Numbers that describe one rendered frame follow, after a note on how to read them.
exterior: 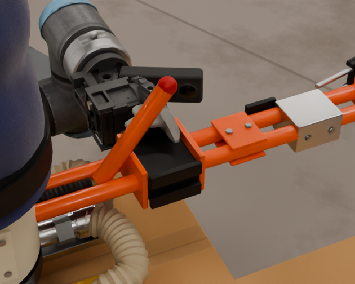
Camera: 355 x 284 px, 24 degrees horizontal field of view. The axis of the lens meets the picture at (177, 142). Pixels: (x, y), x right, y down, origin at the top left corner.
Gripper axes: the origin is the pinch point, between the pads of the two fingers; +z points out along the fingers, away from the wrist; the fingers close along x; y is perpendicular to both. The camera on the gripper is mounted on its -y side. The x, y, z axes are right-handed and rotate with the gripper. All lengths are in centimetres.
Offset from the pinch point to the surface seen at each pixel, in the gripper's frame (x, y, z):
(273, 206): -112, -70, -77
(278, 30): -112, -121, -161
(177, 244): -16.4, 0.1, 0.1
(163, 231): -16.4, 0.8, -3.0
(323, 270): -57, -39, -14
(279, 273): -57, -30, -17
